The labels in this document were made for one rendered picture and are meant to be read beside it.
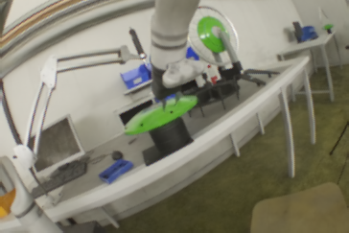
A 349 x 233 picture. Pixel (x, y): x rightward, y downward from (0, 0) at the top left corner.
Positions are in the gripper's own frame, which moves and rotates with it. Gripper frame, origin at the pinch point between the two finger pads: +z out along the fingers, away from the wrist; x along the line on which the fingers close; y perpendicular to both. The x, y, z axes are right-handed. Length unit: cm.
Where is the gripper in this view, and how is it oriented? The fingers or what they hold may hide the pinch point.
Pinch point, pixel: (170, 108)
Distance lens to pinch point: 46.3
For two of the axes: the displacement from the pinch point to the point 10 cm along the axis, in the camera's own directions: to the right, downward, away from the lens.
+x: -8.4, 4.2, -3.4
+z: -0.7, 5.4, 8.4
